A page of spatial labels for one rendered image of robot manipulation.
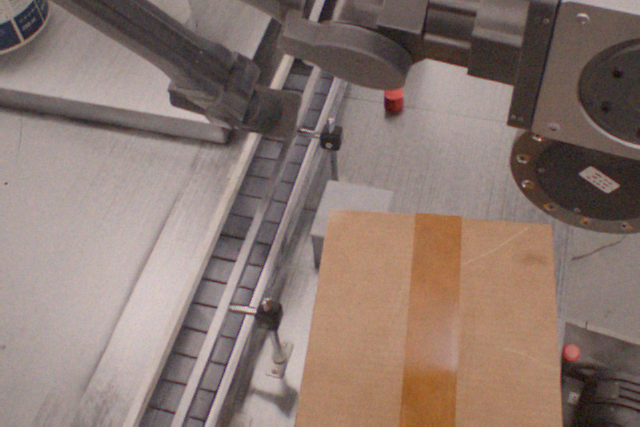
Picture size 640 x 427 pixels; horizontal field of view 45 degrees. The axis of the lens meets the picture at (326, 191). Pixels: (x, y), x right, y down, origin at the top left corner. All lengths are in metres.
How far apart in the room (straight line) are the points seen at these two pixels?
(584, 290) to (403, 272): 1.38
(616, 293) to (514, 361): 1.42
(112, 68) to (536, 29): 1.03
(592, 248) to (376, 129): 1.06
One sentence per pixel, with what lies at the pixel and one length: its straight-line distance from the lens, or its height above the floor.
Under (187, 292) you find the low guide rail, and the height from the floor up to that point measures 0.92.
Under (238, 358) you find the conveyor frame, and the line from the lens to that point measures 1.03.
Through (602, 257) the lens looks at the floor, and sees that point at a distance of 2.22.
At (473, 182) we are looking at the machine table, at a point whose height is 0.83.
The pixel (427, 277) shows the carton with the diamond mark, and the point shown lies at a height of 1.12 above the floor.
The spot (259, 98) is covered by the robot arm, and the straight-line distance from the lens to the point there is 1.00.
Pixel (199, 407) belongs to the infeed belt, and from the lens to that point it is 1.02.
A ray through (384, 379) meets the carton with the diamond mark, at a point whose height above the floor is 1.12.
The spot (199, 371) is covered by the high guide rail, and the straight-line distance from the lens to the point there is 0.94.
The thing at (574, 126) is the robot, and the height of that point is 1.41.
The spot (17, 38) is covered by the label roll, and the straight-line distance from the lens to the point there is 1.52.
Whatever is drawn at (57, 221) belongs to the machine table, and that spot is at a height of 0.83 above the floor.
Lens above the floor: 1.80
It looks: 53 degrees down
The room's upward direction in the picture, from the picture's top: 5 degrees counter-clockwise
